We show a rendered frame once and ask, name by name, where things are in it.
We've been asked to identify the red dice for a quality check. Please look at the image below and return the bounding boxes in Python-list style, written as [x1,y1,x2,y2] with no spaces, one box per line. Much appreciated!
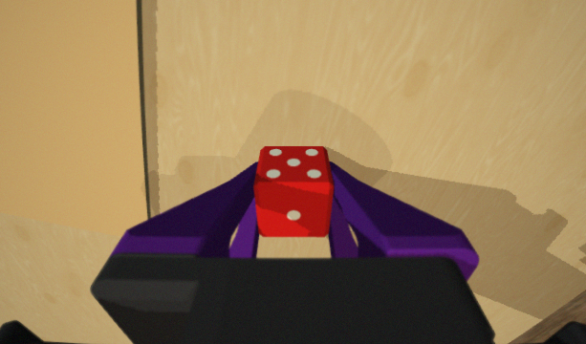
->
[253,146,334,237]

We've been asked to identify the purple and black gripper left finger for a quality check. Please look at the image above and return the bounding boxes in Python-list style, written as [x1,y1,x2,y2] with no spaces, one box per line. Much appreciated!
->
[109,161,259,257]

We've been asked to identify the tan square mat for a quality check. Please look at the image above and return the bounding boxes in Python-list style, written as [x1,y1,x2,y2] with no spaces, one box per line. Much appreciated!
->
[0,0,151,237]

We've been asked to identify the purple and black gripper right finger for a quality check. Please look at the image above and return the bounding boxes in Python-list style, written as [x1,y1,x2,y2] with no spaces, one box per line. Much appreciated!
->
[328,161,479,280]

